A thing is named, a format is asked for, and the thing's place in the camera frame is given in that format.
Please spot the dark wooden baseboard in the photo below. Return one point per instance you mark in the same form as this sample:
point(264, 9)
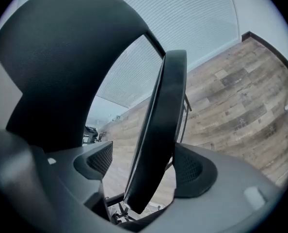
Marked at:
point(267, 45)

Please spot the wide white window blind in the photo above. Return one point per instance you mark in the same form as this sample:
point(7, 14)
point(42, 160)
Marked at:
point(129, 76)

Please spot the black office chair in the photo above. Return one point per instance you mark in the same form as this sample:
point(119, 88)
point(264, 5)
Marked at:
point(93, 133)

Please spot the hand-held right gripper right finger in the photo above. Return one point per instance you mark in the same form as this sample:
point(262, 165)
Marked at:
point(219, 203)

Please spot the narrow white window blind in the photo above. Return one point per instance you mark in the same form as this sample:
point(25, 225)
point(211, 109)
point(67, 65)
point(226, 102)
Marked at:
point(195, 21)

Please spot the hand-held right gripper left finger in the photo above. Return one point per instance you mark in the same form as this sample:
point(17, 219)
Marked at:
point(66, 178)

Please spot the black folding chair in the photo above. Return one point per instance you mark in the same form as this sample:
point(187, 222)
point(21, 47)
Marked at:
point(61, 57)

